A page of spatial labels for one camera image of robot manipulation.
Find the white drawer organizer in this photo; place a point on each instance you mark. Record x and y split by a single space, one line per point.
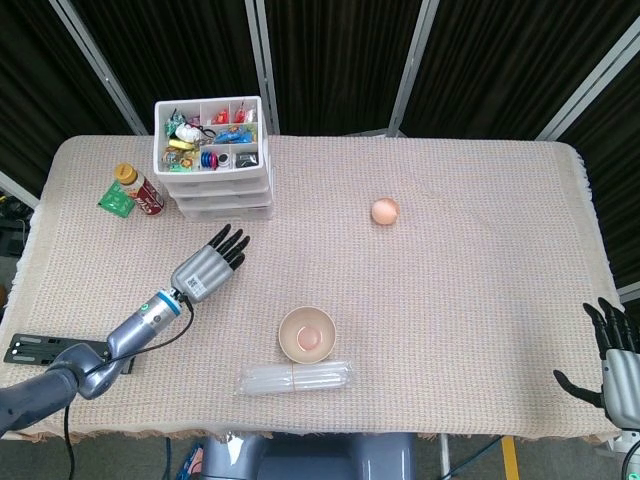
220 195

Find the colourful snack packets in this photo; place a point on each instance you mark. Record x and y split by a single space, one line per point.
177 161

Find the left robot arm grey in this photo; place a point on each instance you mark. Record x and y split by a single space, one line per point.
140 325

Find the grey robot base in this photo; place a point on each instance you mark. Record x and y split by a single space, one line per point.
310 457

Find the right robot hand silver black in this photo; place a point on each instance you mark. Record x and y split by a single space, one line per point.
622 380

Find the yellow packet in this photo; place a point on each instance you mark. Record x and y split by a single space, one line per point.
180 144

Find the grey metal partition post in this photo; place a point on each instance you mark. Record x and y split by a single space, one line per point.
17 189
590 85
630 292
264 60
412 70
100 65

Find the brown eggshell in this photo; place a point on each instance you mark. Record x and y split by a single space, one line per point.
384 212

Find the clear wrapped straw bundle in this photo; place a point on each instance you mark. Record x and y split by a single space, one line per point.
295 378

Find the blue printed package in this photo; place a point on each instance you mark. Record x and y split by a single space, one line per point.
192 462

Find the blue packet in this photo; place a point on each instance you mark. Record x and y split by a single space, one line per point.
231 136

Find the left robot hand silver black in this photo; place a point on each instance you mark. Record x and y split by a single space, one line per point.
205 272

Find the black folding stand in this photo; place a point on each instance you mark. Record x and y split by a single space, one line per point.
30 347

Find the red plastic packet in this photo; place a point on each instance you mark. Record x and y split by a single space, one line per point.
242 114

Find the white cup with dark contents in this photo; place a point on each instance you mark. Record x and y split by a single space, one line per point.
224 159

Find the beige woven tablecloth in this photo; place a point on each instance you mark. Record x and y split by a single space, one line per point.
450 300

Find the white metal table leg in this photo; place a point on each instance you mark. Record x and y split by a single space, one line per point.
444 455

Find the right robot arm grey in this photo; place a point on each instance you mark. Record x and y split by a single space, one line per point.
631 452

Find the green candy packet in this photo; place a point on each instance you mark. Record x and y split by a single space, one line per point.
174 124

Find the red coffee bottle yellow cap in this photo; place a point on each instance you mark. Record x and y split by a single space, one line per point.
142 192

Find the clear plastic storage bin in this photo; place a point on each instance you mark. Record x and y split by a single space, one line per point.
225 214

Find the beige bowl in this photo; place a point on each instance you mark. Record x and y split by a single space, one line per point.
307 335

